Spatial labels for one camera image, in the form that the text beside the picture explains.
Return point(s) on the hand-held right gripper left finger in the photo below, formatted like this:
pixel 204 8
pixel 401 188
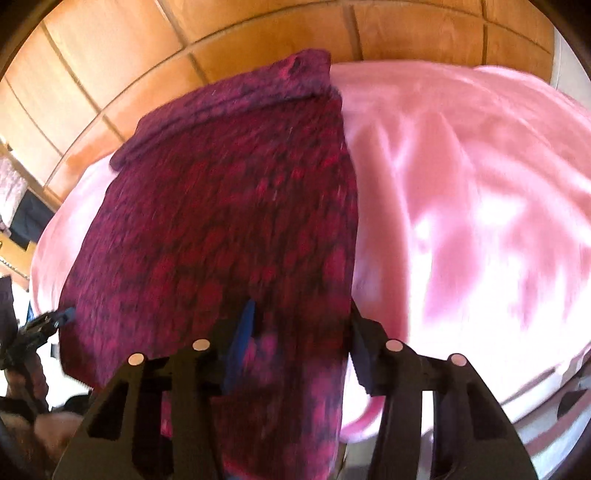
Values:
pixel 242 346

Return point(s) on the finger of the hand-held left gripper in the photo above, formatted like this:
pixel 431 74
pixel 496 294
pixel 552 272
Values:
pixel 67 315

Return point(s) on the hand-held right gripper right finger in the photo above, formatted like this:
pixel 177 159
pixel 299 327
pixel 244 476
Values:
pixel 367 360

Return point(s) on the dark red knitted cardigan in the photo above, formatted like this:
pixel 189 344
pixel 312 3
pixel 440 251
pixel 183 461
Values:
pixel 207 207

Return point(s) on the dark cloth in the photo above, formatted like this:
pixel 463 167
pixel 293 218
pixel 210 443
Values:
pixel 30 221

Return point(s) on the white lace cloth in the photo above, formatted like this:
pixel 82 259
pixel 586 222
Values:
pixel 9 184

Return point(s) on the white mattress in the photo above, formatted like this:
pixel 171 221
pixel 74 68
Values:
pixel 547 392

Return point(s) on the pink bed blanket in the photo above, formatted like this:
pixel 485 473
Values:
pixel 461 184

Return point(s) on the wooden headboard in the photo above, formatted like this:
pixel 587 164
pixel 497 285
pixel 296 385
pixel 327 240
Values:
pixel 254 27

